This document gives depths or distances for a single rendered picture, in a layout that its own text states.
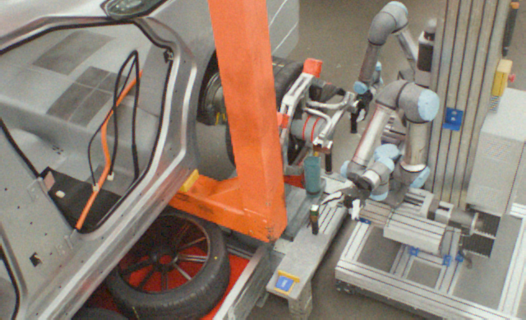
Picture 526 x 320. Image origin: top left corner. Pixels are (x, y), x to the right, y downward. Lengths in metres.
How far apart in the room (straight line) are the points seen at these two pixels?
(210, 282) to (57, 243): 0.87
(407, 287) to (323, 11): 3.20
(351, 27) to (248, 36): 3.36
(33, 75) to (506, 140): 2.61
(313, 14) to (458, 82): 3.29
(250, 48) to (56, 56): 1.81
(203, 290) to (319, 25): 3.20
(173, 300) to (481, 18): 1.90
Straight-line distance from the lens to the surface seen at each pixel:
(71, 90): 3.62
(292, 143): 3.53
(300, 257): 3.24
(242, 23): 2.31
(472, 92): 2.72
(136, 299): 3.17
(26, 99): 3.71
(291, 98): 3.08
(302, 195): 3.81
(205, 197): 3.26
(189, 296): 3.12
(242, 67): 2.43
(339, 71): 5.10
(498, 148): 2.82
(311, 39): 5.51
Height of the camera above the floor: 3.06
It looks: 43 degrees down
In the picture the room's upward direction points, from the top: 7 degrees counter-clockwise
